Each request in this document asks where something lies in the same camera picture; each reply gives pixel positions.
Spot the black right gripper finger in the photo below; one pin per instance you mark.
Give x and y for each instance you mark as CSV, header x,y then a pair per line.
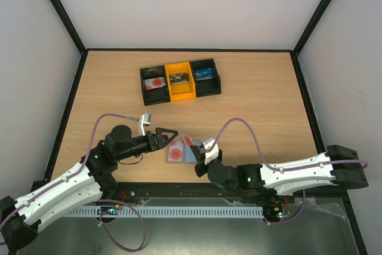
x,y
199,148
200,157

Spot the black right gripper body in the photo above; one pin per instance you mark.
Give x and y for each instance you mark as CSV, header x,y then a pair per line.
x,y
199,156

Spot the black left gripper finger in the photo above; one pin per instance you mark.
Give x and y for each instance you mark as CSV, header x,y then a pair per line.
x,y
166,134
163,142

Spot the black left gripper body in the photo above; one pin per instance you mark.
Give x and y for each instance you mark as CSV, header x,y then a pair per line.
x,y
134,150

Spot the white red april card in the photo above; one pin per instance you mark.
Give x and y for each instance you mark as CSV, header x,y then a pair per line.
x,y
154,83

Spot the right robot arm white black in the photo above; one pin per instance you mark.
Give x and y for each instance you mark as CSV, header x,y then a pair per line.
x,y
337,166

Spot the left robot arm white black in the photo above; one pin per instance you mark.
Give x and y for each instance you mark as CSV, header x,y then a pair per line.
x,y
87,181

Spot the left black bin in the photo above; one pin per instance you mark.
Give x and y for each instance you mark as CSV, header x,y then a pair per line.
x,y
156,96

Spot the black bin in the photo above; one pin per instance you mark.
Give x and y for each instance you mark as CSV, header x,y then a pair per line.
x,y
207,87
156,96

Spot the yellow middle bin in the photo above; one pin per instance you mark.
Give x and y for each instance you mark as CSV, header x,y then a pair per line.
x,y
180,91

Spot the right black bin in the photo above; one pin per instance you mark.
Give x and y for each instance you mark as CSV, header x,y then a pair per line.
x,y
207,87

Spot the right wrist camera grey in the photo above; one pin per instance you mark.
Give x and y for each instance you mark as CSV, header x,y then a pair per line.
x,y
210,150

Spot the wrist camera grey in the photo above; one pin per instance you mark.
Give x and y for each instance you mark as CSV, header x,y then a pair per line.
x,y
210,150
143,122

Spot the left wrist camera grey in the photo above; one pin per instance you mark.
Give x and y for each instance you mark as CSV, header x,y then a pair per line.
x,y
143,122

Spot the light blue slotted cable duct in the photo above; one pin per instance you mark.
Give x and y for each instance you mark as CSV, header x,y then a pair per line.
x,y
238,212

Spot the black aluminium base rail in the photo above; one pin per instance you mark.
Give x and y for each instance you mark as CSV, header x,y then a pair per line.
x,y
137,192

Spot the black enclosure frame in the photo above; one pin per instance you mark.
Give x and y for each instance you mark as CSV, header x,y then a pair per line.
x,y
294,53

